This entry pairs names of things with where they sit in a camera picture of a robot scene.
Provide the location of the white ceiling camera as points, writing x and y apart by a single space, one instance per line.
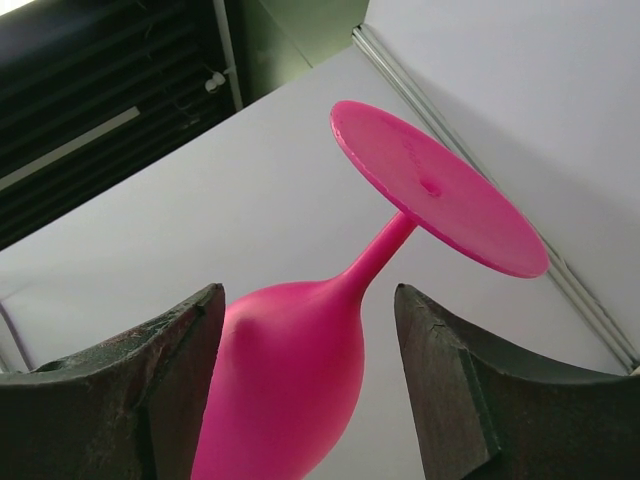
215 82

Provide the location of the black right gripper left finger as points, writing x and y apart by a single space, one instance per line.
130 407

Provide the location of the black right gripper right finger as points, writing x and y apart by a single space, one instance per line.
486 408

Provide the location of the pink wine glass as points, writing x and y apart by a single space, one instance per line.
290 365

